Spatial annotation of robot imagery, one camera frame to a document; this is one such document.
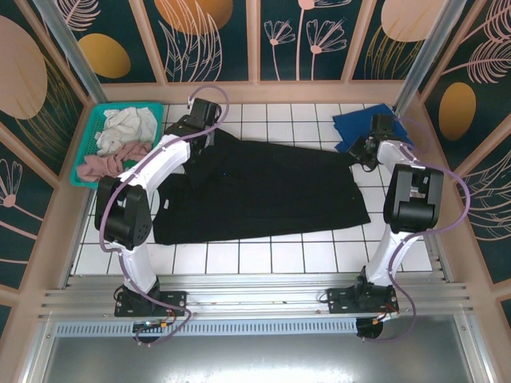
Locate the black mounting plate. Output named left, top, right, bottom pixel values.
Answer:
left=326, top=287, right=400, bottom=316
left=114, top=290, right=188, bottom=318

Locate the white t-shirt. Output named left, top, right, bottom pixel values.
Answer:
left=94, top=107, right=157, bottom=157

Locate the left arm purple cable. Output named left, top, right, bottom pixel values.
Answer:
left=97, top=85, right=232, bottom=348

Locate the pink t-shirt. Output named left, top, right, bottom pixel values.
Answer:
left=77, top=143, right=153, bottom=183

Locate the grey slotted cable duct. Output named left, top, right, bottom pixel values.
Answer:
left=53, top=318, right=358, bottom=337

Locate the small green circuit board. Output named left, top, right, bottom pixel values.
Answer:
left=133, top=318, right=169, bottom=333

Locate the left aluminium post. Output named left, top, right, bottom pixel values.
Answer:
left=31, top=0, right=117, bottom=123

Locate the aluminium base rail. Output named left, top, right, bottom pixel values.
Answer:
left=38, top=274, right=476, bottom=320

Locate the grey metal sheet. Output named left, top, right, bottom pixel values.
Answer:
left=39, top=334, right=480, bottom=383

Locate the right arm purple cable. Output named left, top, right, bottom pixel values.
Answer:
left=365, top=115, right=472, bottom=344

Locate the aluminium post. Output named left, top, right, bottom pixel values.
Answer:
left=31, top=0, right=117, bottom=123
left=393, top=0, right=458, bottom=116

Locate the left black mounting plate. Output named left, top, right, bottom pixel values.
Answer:
left=114, top=290, right=188, bottom=318

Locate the folded blue t-shirt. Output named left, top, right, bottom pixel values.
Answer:
left=332, top=102, right=412, bottom=155

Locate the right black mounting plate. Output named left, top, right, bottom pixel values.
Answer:
left=326, top=287, right=400, bottom=316

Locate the orange wire connector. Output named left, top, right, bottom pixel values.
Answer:
left=373, top=310, right=400, bottom=325

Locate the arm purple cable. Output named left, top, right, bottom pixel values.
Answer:
left=97, top=85, right=232, bottom=348
left=365, top=115, right=472, bottom=344

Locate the black t-shirt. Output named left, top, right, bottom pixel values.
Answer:
left=153, top=129, right=371, bottom=245

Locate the right aluminium post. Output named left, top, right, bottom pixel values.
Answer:
left=393, top=0, right=458, bottom=116

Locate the teal plastic basket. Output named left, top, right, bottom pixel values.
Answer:
left=69, top=102, right=165, bottom=188

